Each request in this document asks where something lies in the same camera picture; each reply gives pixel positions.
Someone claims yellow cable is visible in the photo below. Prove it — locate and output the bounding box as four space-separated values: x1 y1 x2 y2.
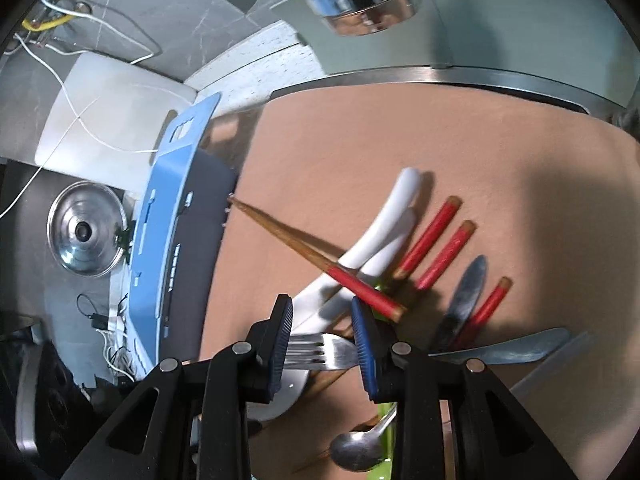
22 12 76 32

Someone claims steel fork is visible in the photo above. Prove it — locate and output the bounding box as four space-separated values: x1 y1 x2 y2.
285 332 361 372

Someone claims black gas stove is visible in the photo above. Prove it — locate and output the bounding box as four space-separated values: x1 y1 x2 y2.
0 312 131 480

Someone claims white cable bundle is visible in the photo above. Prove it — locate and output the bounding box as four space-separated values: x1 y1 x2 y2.
97 327 138 381

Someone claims blue plastic basket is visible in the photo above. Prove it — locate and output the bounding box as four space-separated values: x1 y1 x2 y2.
109 92 239 386

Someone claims white ceramic spoon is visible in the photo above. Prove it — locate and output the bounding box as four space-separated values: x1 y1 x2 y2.
317 209 418 322
247 166 426 422

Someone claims white cutting board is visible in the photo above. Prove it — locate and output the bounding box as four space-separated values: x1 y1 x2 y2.
34 52 198 196

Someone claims peach table mat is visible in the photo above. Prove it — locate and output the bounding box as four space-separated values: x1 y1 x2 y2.
200 77 640 480

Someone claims black power adapter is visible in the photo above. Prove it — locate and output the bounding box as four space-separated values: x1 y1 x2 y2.
77 294 108 331

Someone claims green lid holder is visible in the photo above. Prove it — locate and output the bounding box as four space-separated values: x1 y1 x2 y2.
116 220 137 262

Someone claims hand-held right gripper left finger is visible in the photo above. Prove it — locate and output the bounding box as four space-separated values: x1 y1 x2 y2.
60 294 295 480

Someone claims green plastic piece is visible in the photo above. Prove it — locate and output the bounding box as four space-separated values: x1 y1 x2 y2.
372 400 401 477

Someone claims steel pot lid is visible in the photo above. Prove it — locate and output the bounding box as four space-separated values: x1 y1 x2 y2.
46 180 126 277

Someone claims steel spoon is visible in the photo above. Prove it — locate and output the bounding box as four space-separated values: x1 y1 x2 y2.
329 404 399 472

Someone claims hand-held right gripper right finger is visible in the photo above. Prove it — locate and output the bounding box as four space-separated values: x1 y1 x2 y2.
350 296 581 480

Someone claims steel table knife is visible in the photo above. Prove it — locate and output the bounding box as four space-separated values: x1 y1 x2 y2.
431 255 488 353

